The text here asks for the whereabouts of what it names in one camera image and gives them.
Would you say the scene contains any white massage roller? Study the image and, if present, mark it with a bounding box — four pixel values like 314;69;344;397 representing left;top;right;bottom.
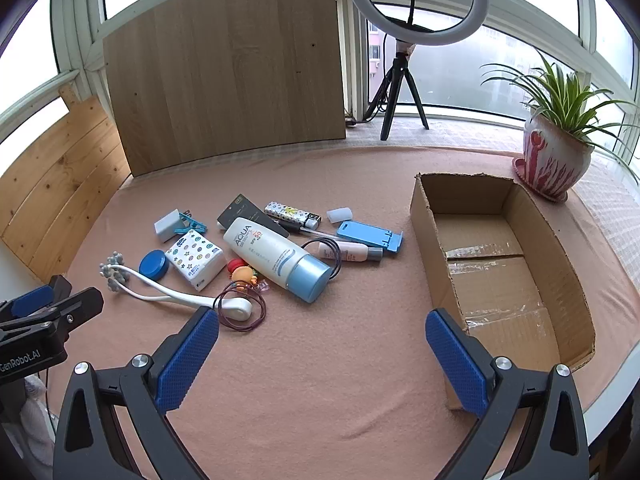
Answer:
98;250;253;322

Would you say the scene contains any orange cartoon figure keychain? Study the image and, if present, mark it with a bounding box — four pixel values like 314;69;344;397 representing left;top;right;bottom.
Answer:
226;257;271;293

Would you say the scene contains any white blue sunscreen tube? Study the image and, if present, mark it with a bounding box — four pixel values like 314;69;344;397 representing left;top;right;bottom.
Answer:
222;217;333;304

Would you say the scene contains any patterned tissue packet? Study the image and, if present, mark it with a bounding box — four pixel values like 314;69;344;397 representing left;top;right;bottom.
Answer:
164;229;225;291

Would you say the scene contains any green spider plant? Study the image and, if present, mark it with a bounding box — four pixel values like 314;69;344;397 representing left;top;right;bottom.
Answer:
480;50;640;186

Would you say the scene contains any checked tablecloth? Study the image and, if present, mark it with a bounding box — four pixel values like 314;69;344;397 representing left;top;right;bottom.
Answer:
345;115;640;271

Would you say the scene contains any cardboard box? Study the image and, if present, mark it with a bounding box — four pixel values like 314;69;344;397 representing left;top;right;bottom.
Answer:
410;172;597;411

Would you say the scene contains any blue phone stand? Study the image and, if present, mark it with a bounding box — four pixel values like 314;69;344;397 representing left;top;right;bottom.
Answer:
336;220;405;257

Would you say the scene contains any pine wood panel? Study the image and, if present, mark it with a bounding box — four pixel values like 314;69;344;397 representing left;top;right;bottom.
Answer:
0;82;133;283

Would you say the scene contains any black tripod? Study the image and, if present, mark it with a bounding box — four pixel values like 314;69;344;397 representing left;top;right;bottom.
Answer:
367;40;431;142

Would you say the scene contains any dark grey card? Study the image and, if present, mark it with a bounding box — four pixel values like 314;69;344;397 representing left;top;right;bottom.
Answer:
217;193;291;241

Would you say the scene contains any black hair tie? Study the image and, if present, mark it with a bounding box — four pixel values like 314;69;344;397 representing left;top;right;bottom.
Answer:
300;239;343;281

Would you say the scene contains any blue clip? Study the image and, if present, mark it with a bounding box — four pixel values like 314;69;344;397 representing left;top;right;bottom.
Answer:
175;215;207;236

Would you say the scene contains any dark brown hair tie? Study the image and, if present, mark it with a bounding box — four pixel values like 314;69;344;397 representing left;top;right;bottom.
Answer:
213;280;268;332

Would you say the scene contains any large wooden board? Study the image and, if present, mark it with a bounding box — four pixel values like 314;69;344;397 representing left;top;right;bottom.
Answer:
102;0;348;178

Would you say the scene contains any white red flower pot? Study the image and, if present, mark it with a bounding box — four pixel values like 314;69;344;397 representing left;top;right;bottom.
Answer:
522;110;593;196

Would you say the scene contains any white charger adapter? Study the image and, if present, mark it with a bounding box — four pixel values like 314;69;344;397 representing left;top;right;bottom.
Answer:
154;208;193;243

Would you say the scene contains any pale cloth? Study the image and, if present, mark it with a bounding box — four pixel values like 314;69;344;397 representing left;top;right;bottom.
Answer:
0;375;56;466

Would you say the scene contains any blue round lid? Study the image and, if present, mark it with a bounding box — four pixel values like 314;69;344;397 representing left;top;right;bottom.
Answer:
139;250;168;281

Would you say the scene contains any patterned white lighter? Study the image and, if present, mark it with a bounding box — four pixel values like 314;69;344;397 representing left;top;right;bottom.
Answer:
264;201;322;228

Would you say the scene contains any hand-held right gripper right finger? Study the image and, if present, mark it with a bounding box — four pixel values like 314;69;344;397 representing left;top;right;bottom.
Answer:
425;308;591;480

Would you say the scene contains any red pot saucer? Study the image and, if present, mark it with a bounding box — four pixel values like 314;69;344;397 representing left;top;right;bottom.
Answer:
511;156;571;203

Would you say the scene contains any small pink bottle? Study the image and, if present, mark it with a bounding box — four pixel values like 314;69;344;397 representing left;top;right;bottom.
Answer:
330;240;385;264

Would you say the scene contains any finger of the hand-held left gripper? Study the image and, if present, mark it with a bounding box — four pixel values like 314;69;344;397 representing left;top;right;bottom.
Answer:
0;274;73;318
0;287;105;346

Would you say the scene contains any black clear pen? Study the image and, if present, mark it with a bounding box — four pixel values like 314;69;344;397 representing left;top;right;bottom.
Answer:
267;217;346;241

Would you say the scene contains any black cable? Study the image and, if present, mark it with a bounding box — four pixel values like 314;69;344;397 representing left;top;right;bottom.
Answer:
345;32;398;127

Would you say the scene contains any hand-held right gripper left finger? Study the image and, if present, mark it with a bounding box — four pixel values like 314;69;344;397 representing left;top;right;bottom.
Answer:
52;305;221;480

